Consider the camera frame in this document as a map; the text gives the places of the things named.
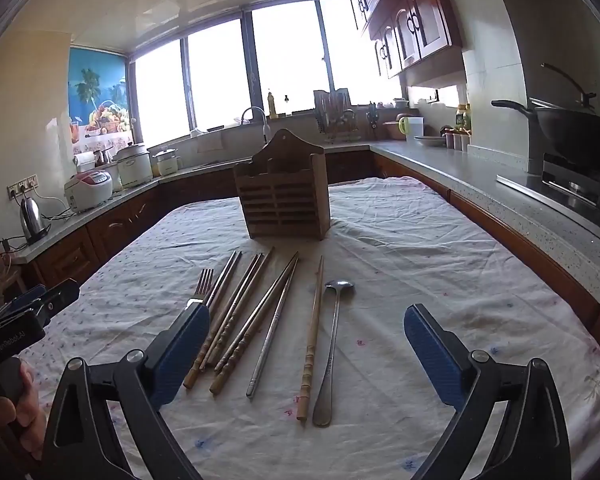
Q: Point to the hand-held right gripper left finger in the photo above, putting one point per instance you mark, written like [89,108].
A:
[180,355]

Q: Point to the wall socket strip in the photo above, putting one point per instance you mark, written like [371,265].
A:
[22,185]

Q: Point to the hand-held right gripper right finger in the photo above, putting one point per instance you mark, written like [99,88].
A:
[432,350]

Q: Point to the white slow cooker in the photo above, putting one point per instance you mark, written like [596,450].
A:
[134,165]

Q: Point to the wooden upper cabinets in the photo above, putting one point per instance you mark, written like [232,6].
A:
[420,25]

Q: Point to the cooking oil bottle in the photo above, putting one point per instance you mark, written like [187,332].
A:
[460,117]
[468,116]

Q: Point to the tropical fruit wall poster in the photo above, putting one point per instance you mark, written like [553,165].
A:
[97,95]

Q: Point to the silver metal chopstick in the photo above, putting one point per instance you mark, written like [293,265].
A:
[271,334]

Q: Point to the grey speckled countertop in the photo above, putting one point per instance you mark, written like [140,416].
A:
[480,180]

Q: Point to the dark slim chopstick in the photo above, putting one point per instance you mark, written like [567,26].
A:
[230,275]
[223,275]

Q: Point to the white plate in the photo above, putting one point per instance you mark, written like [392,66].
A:
[429,141]

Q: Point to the green and white jug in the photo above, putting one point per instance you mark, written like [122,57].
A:
[412,127]

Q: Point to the black wok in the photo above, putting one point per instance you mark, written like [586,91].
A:
[580,135]

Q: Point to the steel gas stove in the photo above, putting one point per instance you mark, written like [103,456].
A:
[575,185]

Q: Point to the paper towel roll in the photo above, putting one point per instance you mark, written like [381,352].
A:
[85,162]

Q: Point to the red plastic basin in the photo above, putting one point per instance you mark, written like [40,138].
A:
[391,130]

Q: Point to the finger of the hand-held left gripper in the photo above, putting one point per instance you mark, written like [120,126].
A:
[25,297]
[60,297]

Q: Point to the large kitchen window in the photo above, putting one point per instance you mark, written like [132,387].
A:
[280,60]

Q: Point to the metal spoon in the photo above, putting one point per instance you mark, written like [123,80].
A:
[330,360]

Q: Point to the yellow dish soap bottle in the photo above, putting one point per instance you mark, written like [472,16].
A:
[272,106]

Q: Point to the dish drying rack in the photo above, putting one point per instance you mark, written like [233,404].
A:
[335,115]

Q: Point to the person's left hand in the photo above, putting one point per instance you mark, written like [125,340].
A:
[30,410]

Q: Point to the small white electric pot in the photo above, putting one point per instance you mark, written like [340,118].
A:
[166,162]

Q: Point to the wooden utensil holder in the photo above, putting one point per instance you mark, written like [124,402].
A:
[285,200]

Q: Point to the white spice jar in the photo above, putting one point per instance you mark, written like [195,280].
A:
[457,141]
[450,140]
[465,142]

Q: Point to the metal fork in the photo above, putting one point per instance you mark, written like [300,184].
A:
[207,282]

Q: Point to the steel electric kettle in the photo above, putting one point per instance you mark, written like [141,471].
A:
[31,220]

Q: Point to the white and red rice cooker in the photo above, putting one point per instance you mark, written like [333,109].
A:
[87,190]

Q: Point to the curved sink faucet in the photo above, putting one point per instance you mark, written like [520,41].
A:
[260,115]

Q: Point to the dark knife holder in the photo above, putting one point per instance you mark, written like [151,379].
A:
[372,116]

